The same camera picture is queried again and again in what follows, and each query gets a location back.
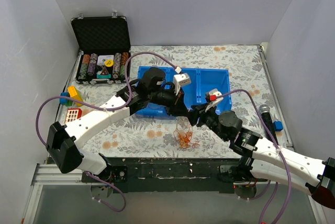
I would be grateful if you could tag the black microphone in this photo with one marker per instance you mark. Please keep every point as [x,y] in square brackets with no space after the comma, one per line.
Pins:
[266,117]

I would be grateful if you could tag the small blue block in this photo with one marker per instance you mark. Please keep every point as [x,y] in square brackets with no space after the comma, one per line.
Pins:
[278,126]

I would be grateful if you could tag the red white toy block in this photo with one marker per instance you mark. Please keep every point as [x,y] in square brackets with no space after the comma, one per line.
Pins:
[72,114]

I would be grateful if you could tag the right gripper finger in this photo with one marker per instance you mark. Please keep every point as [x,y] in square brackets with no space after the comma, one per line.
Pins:
[198,110]
[195,119]

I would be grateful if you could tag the blue three-compartment bin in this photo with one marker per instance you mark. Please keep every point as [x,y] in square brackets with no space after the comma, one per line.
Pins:
[203,81]

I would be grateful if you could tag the aluminium frame rail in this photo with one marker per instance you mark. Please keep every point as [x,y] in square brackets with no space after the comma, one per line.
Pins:
[63,198]

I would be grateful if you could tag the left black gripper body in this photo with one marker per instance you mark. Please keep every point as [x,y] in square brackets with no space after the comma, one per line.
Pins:
[177,102]

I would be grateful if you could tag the floral table mat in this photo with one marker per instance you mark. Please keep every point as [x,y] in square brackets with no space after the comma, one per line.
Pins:
[154,137]

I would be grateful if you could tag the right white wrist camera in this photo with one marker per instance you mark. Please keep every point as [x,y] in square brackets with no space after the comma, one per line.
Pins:
[213,98]

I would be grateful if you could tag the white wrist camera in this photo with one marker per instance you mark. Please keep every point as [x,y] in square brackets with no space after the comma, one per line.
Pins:
[213,98]
[180,79]

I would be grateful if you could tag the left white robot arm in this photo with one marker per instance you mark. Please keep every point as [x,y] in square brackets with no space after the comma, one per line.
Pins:
[65,142]

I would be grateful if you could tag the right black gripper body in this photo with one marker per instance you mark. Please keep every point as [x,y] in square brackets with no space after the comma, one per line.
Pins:
[203,114]

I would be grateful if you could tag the black poker chip case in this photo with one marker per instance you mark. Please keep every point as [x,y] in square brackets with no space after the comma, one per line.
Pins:
[104,45]

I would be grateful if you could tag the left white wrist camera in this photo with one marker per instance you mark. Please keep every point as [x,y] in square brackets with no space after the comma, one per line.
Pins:
[180,79]

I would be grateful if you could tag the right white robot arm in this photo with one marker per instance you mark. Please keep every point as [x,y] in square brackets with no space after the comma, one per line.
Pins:
[314,177]

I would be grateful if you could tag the yellow green blue block stack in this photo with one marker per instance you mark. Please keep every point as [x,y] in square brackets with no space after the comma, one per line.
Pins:
[71,92]

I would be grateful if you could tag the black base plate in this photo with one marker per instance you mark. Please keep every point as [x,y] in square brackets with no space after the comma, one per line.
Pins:
[176,174]

